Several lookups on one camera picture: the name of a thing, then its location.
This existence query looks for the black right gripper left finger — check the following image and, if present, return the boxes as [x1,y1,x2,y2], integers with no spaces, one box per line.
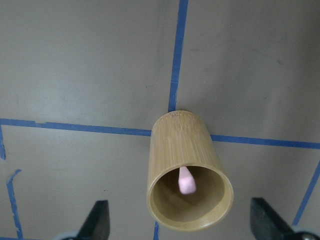
[76,200,110,240]

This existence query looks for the bamboo cylinder holder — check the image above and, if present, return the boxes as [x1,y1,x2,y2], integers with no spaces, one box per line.
[146,110,234,232]

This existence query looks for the pink chopstick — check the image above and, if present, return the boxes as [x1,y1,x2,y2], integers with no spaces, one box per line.
[178,166,197,195]

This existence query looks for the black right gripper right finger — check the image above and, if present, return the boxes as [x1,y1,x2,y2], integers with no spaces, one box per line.
[249,197,296,240]

